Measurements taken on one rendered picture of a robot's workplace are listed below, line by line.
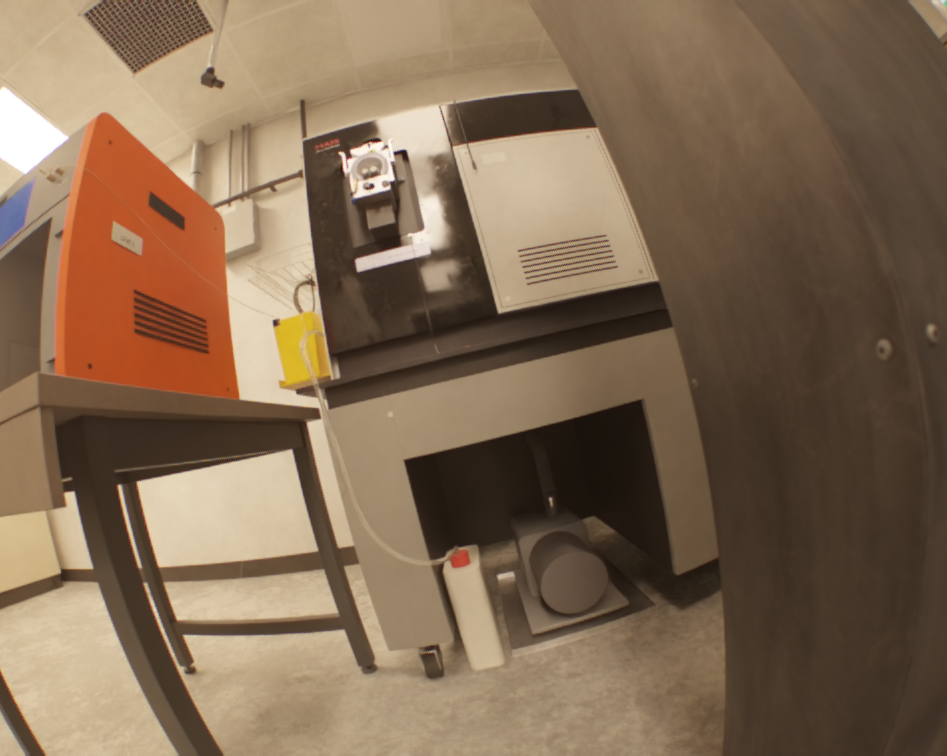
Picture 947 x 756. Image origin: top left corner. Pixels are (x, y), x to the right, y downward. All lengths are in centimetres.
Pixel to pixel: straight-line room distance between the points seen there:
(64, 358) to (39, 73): 254
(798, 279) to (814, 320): 2
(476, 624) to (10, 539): 310
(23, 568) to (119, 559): 301
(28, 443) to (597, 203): 114
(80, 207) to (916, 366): 74
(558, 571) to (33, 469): 100
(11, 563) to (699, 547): 361
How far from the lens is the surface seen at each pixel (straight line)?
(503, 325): 97
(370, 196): 98
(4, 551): 344
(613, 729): 83
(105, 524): 50
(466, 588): 97
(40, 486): 44
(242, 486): 241
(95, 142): 71
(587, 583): 109
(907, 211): 23
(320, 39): 270
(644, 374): 92
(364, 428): 86
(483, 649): 105
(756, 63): 25
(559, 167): 113
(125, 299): 65
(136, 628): 52
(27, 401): 45
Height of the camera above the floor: 59
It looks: 6 degrees up
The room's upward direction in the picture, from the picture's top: 14 degrees counter-clockwise
